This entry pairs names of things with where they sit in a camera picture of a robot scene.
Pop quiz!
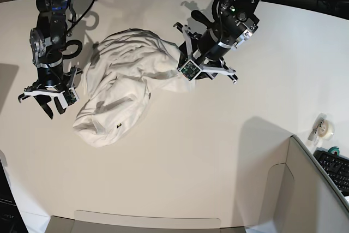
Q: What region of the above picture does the clear tape dispenser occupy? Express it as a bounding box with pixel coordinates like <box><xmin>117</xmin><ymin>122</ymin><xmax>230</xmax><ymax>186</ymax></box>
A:
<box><xmin>308</xmin><ymin>113</ymin><xmax>335</xmax><ymax>147</ymax></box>

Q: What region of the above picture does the grey partition panel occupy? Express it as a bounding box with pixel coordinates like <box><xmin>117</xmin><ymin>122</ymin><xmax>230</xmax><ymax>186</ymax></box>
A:
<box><xmin>46</xmin><ymin>135</ymin><xmax>348</xmax><ymax>232</ymax></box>

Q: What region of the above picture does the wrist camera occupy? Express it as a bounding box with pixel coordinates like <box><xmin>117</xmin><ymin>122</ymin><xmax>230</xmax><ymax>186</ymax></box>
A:
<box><xmin>178</xmin><ymin>59</ymin><xmax>202</xmax><ymax>81</ymax></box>
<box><xmin>61</xmin><ymin>87</ymin><xmax>79</xmax><ymax>109</ymax></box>

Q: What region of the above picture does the green tape roll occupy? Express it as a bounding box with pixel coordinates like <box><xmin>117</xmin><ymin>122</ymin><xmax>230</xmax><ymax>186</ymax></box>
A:
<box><xmin>328</xmin><ymin>146</ymin><xmax>340</xmax><ymax>156</ymax></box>

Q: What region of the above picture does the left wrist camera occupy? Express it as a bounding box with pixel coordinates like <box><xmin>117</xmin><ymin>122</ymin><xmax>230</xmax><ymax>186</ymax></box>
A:
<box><xmin>178</xmin><ymin>59</ymin><xmax>202</xmax><ymax>81</ymax></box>

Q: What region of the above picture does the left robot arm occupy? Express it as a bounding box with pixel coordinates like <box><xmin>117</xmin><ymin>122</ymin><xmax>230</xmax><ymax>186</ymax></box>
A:
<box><xmin>174</xmin><ymin>0</ymin><xmax>261</xmax><ymax>83</ymax></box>

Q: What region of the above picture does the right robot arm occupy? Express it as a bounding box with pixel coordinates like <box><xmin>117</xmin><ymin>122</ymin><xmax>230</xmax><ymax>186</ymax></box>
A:
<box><xmin>18</xmin><ymin>0</ymin><xmax>83</xmax><ymax>118</ymax></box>

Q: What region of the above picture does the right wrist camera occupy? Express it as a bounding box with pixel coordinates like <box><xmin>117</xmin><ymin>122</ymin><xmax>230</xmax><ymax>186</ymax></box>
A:
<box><xmin>61</xmin><ymin>87</ymin><xmax>79</xmax><ymax>109</ymax></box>

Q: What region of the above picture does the black computer keyboard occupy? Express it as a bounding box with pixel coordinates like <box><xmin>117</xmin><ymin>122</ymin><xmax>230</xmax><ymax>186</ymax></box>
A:
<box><xmin>313</xmin><ymin>150</ymin><xmax>349</xmax><ymax>196</ymax></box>

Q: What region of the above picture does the white printed t-shirt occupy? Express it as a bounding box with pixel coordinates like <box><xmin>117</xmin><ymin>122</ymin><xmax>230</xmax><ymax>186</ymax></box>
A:
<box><xmin>73</xmin><ymin>29</ymin><xmax>195</xmax><ymax>148</ymax></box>

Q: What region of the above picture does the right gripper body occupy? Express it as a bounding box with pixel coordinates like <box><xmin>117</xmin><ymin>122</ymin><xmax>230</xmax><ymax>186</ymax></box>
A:
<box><xmin>18</xmin><ymin>61</ymin><xmax>82</xmax><ymax>102</ymax></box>

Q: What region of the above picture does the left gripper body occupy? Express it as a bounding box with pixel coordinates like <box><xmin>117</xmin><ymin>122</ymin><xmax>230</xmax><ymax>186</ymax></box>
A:
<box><xmin>173</xmin><ymin>22</ymin><xmax>238</xmax><ymax>83</ymax></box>

